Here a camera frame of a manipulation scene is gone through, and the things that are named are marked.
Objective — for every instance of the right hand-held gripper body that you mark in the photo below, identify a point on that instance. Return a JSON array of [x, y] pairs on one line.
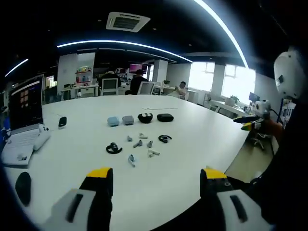
[[261, 106]]

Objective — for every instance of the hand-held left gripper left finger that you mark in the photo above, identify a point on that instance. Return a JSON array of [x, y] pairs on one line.
[[96, 199]]

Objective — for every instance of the pink monitor screen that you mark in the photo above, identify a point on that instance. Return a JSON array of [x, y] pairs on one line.
[[138, 68]]

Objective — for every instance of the person's dark shirt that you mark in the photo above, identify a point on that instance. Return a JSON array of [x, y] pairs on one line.
[[288, 168]]

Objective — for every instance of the black computer mouse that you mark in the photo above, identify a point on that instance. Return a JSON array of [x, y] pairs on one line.
[[23, 187]]

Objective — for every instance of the ceiling light strip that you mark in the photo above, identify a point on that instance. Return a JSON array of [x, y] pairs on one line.
[[16, 67], [223, 29], [125, 42]]

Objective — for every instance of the person's right hand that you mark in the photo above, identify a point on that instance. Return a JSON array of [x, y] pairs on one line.
[[274, 127]]

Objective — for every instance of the black googly-eyed earbud case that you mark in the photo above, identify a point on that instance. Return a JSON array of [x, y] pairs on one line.
[[145, 118]]

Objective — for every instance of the pink display shelf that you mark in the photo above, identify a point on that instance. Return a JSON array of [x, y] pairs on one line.
[[83, 77]]

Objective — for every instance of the grey earbud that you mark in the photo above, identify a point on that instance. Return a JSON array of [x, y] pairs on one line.
[[149, 144], [137, 143]]

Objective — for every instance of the white game controller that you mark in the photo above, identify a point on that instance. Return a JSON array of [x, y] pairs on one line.
[[41, 139]]

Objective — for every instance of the black and white small device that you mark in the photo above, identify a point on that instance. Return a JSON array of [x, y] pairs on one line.
[[62, 122]]

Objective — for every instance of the light blue earbud case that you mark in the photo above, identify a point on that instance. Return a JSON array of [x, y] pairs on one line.
[[113, 121]]

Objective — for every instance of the white chest-worn device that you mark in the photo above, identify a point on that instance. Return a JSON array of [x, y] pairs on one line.
[[287, 69]]

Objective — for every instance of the dark monitor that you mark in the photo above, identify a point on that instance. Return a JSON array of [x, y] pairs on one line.
[[254, 97]]

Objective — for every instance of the silver laptop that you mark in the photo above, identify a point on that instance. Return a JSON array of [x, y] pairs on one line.
[[24, 103]]

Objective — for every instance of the black oval earbud case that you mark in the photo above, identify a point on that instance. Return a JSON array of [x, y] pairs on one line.
[[165, 117]]

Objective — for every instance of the white office chair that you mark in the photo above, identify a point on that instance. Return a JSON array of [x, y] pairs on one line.
[[258, 139], [109, 87], [145, 87]]

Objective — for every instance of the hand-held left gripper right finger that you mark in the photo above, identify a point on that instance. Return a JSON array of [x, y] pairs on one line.
[[211, 192]]

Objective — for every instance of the greyish lilac earbud case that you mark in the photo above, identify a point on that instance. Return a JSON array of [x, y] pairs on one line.
[[128, 120]]

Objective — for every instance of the ceiling air conditioner vent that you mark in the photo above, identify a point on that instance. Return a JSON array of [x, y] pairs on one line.
[[128, 21]]

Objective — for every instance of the black ear-hook earbud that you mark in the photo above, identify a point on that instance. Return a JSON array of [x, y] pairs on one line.
[[163, 139], [111, 149]]

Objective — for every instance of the light blue earbud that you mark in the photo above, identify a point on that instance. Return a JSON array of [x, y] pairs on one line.
[[131, 159], [129, 138]]

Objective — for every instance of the potted plant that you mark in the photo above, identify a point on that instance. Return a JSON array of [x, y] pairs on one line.
[[233, 99]]

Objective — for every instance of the white table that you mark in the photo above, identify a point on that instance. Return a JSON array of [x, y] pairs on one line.
[[72, 144]]

